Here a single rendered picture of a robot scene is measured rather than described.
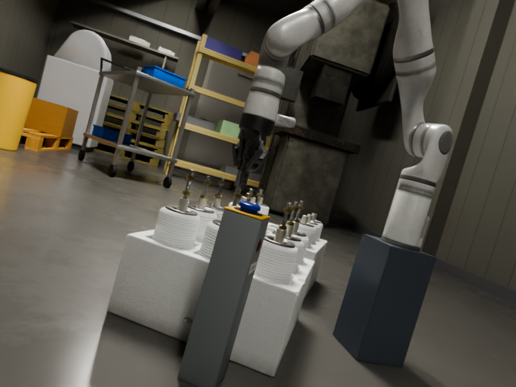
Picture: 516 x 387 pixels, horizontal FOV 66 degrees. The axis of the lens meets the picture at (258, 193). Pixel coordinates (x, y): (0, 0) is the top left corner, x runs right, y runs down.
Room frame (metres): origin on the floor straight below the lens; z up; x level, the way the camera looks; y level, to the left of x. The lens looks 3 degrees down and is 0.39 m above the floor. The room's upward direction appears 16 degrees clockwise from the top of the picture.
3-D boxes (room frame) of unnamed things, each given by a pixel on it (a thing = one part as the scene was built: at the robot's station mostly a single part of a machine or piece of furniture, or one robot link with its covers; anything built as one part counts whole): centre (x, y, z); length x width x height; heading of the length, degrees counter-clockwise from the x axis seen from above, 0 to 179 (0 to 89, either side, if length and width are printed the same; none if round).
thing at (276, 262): (0.86, -0.07, 0.16); 0.10 x 0.10 x 0.18
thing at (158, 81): (3.85, 1.35, 0.53); 1.12 x 0.65 x 1.05; 37
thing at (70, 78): (5.38, 2.72, 0.76); 0.78 x 0.69 x 1.52; 108
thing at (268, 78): (0.90, 0.05, 0.63); 0.09 x 0.07 x 0.15; 9
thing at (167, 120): (6.56, 2.33, 0.44); 1.25 x 0.86 x 0.89; 106
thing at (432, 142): (1.05, -0.40, 0.54); 0.09 x 0.09 x 0.17; 35
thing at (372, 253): (1.06, -0.40, 0.15); 0.14 x 0.14 x 0.30; 16
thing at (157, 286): (1.00, 0.02, 0.09); 0.39 x 0.39 x 0.18; 78
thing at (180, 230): (0.91, 0.16, 0.16); 0.10 x 0.10 x 0.18
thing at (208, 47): (5.77, 0.37, 0.97); 2.16 x 0.59 x 1.95; 106
